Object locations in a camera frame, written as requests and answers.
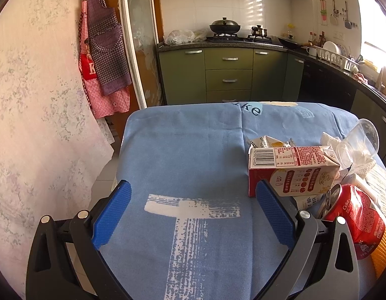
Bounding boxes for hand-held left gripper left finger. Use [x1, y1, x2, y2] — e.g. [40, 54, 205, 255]
[26, 179, 133, 300]

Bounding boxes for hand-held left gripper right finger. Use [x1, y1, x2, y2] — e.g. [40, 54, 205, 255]
[255, 179, 361, 300]

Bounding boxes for white printed snack wrapper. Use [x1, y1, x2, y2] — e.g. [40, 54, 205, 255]
[297, 193, 325, 211]

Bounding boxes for red and white milk carton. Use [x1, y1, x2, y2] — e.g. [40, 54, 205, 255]
[247, 145, 341, 198]

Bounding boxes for red soda can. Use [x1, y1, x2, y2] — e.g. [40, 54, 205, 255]
[318, 184, 386, 261]

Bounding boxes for clear plastic cup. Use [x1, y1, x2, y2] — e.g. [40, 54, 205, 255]
[335, 119, 380, 169]

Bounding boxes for crumpled white food wrapper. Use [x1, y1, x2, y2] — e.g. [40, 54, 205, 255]
[245, 135, 295, 149]

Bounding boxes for blue printed tablecloth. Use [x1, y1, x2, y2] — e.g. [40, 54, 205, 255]
[113, 101, 386, 300]

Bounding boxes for orange ribbed sponge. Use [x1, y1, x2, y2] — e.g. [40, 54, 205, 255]
[369, 225, 386, 279]

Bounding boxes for red checked apron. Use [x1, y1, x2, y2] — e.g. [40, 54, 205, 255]
[78, 0, 131, 119]

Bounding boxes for white floral curtain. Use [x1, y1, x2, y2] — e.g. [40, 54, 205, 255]
[0, 0, 115, 300]

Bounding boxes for dark kitchen base cabinet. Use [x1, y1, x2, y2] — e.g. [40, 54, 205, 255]
[287, 53, 386, 138]

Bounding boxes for green kitchen base cabinet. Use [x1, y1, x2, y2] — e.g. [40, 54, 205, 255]
[157, 47, 306, 106]

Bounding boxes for white dish rack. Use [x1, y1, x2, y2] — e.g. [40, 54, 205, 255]
[316, 41, 359, 71]

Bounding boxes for black frying pan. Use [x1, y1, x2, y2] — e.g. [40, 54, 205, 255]
[277, 36, 310, 51]

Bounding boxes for purple checked apron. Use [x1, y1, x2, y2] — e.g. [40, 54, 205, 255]
[86, 0, 133, 96]

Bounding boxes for black gas stove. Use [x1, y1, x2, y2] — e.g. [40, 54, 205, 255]
[206, 34, 273, 45]

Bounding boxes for sliding glass door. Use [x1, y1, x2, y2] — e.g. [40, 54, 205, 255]
[116, 0, 164, 110]

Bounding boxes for group of condiment bottles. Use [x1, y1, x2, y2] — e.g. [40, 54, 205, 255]
[308, 31, 327, 47]

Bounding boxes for clear plastic bag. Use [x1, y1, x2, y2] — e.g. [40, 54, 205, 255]
[164, 29, 197, 45]

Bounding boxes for black wok with lid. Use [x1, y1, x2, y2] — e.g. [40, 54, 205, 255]
[209, 17, 242, 36]

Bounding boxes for pink wall hanging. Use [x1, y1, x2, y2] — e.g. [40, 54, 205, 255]
[319, 0, 329, 26]

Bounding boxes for wall utensil rack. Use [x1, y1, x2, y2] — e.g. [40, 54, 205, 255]
[332, 0, 360, 31]

